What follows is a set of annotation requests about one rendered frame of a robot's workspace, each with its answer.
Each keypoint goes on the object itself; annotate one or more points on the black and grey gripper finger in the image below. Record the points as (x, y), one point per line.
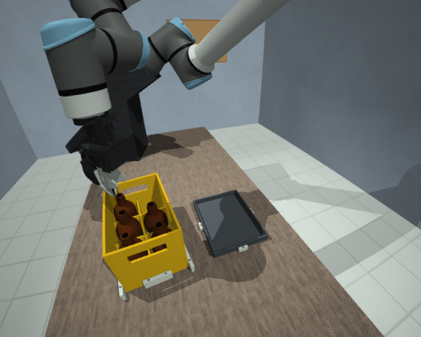
(117, 176)
(99, 178)

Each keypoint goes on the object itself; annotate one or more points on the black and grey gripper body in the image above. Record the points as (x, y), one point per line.
(102, 143)

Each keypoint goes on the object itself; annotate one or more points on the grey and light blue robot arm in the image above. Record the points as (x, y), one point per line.
(81, 51)

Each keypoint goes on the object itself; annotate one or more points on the yellow bottle crate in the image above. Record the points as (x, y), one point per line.
(174, 258)

